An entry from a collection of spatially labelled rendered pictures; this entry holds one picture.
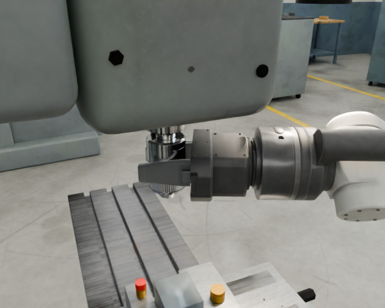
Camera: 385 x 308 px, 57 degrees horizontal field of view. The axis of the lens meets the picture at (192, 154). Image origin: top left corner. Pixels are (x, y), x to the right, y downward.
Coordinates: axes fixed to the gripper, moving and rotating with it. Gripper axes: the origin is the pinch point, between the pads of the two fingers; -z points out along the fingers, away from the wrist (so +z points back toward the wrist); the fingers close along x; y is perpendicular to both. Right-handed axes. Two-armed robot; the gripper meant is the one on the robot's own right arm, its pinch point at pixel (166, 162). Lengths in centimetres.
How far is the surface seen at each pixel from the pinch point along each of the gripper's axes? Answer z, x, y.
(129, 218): -14.5, -34.7, 32.6
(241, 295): 10.6, -4.2, 25.9
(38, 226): -107, -152, 122
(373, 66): 271, -554, 95
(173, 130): 1.2, 2.1, -5.0
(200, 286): 4.1, -1.7, 21.8
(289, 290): 18.6, -5.5, 26.0
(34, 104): -6.7, 16.4, -12.2
